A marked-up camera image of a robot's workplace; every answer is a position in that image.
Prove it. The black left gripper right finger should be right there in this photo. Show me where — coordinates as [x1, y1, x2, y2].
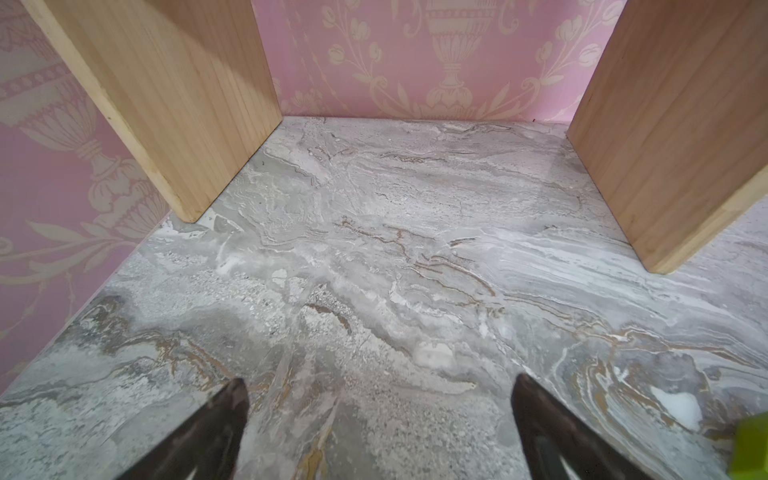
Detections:
[511, 373, 649, 480]

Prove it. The wooden shelf unit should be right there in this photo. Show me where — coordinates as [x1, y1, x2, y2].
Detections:
[26, 1, 767, 274]

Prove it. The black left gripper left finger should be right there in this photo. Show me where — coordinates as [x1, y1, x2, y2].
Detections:
[120, 378, 250, 479]

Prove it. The green lego brick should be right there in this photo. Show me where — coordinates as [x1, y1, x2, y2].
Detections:
[727, 412, 767, 480]

